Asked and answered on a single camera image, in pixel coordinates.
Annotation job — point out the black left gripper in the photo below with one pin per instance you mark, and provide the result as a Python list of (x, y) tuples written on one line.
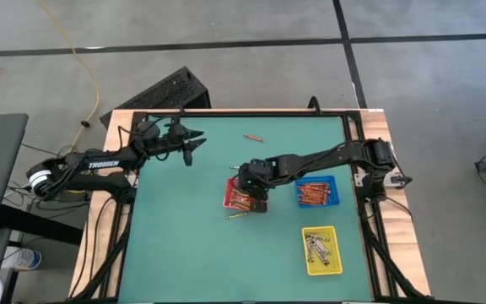
[(158, 141)]

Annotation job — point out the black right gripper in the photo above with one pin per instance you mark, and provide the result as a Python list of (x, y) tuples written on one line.
[(253, 177)]

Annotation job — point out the red crayon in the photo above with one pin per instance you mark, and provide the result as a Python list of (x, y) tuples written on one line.
[(253, 138), (312, 191)]

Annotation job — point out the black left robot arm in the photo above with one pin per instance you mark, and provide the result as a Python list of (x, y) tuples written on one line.
[(104, 164)]

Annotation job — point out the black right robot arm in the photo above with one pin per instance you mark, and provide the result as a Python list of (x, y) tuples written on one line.
[(331, 156)]

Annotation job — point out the red plastic basket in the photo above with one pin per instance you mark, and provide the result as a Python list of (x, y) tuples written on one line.
[(229, 198)]

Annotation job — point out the pink crayon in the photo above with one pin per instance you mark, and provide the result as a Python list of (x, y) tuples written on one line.
[(234, 167)]

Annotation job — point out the black slatted crate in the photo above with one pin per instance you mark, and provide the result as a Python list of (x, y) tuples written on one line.
[(163, 93)]

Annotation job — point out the blue plastic basket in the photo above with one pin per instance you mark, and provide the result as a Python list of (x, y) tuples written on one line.
[(336, 192)]

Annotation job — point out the yellow plastic basket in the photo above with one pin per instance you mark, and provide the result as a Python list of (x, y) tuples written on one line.
[(336, 266)]

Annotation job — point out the black table-edge clamp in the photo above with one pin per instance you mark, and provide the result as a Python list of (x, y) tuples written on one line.
[(314, 103)]

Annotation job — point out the white blue container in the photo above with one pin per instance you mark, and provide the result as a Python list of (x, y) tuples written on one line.
[(23, 258)]

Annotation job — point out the black table frame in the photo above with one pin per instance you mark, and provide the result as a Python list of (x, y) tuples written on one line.
[(247, 113)]

